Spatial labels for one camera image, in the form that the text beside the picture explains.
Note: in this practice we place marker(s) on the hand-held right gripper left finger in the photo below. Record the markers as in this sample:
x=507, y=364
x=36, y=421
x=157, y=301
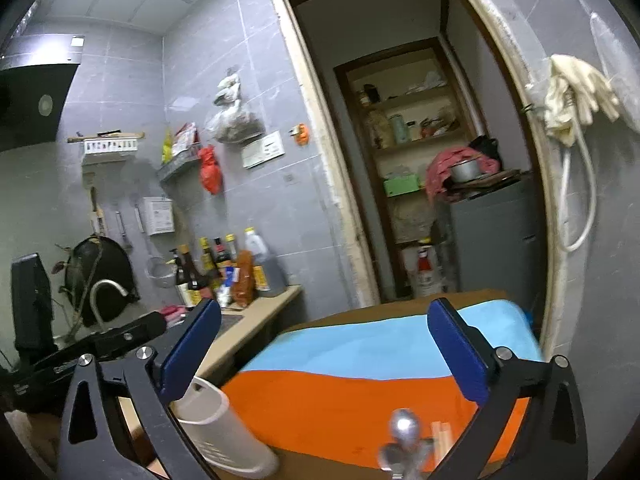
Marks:
x=190, y=352

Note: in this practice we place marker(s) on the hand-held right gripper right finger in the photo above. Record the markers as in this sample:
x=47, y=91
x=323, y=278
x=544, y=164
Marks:
x=455, y=350

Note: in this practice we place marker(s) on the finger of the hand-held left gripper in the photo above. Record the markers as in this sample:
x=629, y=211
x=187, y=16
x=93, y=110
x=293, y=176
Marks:
x=120, y=341

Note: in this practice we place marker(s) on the white plastic utensil holder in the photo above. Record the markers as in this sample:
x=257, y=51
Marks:
x=230, y=435

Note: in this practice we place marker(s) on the pink cloth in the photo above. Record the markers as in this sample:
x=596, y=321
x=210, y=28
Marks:
x=175, y=314

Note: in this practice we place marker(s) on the metal faucet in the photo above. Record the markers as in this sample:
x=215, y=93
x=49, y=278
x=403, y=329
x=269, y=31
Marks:
x=107, y=287

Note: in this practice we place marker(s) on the black wok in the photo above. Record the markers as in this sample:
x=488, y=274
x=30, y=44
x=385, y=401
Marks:
x=107, y=265

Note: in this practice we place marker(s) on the blue seasoning packet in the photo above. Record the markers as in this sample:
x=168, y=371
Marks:
x=229, y=285

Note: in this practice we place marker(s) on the metal strainer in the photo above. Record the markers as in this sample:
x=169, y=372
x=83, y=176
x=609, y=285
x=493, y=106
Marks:
x=161, y=272

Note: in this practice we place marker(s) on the red sauce bottle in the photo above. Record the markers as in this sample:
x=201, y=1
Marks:
x=427, y=272

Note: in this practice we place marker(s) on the hanging metal ladle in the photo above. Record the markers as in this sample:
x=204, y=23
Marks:
x=122, y=232

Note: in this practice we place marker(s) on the dark liquid plastic jug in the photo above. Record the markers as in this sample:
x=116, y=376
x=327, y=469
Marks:
x=267, y=270

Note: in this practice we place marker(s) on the dark grey cabinet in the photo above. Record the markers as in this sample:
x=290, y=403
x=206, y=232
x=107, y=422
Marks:
x=495, y=240

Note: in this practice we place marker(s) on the hanging kitchen spatula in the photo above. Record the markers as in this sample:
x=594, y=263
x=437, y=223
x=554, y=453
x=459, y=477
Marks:
x=97, y=205

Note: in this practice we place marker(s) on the orange and blue cloth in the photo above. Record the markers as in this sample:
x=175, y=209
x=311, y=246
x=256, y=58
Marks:
x=325, y=390

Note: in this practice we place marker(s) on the green box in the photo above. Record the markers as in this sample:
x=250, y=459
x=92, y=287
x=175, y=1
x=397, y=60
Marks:
x=401, y=185

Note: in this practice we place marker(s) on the metal pot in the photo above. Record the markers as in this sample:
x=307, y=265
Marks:
x=465, y=171

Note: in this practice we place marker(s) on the red cloth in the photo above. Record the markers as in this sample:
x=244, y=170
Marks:
x=437, y=167

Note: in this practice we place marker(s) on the red plastic bag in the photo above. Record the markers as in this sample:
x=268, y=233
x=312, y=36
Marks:
x=211, y=170

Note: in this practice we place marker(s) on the yellow snack packet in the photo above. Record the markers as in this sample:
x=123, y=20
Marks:
x=167, y=147

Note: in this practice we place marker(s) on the black range hood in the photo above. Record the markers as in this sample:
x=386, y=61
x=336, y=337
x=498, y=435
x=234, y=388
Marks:
x=30, y=100

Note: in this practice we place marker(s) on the black bag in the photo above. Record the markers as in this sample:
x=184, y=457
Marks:
x=487, y=147

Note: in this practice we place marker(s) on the red snack packet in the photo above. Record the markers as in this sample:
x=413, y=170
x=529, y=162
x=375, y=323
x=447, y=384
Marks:
x=185, y=140

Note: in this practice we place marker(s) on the green canister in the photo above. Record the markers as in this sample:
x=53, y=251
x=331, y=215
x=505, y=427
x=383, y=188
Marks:
x=399, y=129

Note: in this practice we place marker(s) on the hanging clear plastic bag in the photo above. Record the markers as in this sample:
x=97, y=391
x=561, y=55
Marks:
x=232, y=120

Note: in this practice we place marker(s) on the wooden shelf unit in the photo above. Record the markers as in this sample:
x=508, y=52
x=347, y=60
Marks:
x=357, y=125

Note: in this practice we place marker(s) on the cream rubber gloves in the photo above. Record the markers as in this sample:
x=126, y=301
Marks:
x=570, y=95

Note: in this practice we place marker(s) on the white wall box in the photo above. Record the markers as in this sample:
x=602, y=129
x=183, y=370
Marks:
x=160, y=215

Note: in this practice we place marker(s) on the white wall rack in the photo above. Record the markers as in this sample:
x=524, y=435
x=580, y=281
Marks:
x=110, y=146

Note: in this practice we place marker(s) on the metal wall shelf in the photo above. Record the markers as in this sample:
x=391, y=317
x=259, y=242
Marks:
x=177, y=167

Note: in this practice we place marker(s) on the white wall socket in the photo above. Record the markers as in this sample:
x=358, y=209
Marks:
x=263, y=150

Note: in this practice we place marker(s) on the white door frame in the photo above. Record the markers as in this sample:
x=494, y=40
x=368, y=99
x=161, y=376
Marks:
x=320, y=160

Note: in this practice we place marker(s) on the orange wall hook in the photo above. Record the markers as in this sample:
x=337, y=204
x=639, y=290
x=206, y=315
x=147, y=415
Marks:
x=301, y=135

